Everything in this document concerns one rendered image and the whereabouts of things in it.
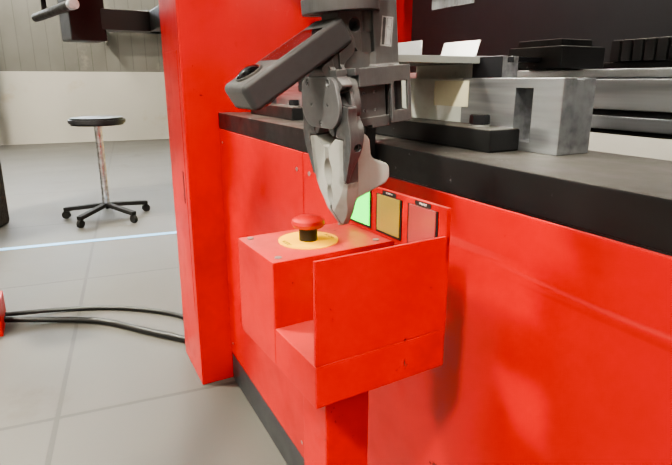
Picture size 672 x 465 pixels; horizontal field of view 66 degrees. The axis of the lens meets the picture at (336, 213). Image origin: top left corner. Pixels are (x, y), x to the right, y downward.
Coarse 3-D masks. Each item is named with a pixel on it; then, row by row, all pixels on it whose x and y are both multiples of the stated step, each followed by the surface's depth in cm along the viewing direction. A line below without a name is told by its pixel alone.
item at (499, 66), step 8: (488, 56) 75; (496, 56) 74; (504, 56) 73; (512, 56) 74; (480, 64) 77; (488, 64) 75; (496, 64) 74; (504, 64) 73; (512, 64) 74; (472, 72) 78; (480, 72) 77; (488, 72) 75; (496, 72) 74; (504, 72) 73; (512, 72) 74
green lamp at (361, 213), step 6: (360, 198) 67; (366, 198) 66; (360, 204) 67; (366, 204) 66; (354, 210) 68; (360, 210) 67; (366, 210) 66; (354, 216) 69; (360, 216) 67; (366, 216) 66; (366, 222) 66
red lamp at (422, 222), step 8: (416, 208) 57; (424, 208) 56; (416, 216) 57; (424, 216) 56; (432, 216) 55; (408, 224) 59; (416, 224) 58; (424, 224) 56; (432, 224) 55; (408, 232) 59; (416, 232) 58; (424, 232) 57; (432, 232) 55; (408, 240) 59; (416, 240) 58
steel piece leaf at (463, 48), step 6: (450, 42) 86; (456, 42) 85; (462, 42) 83; (468, 42) 82; (474, 42) 81; (444, 48) 87; (450, 48) 85; (456, 48) 84; (462, 48) 83; (468, 48) 82; (474, 48) 81; (444, 54) 86; (450, 54) 85; (456, 54) 84; (462, 54) 83; (468, 54) 81; (474, 54) 80
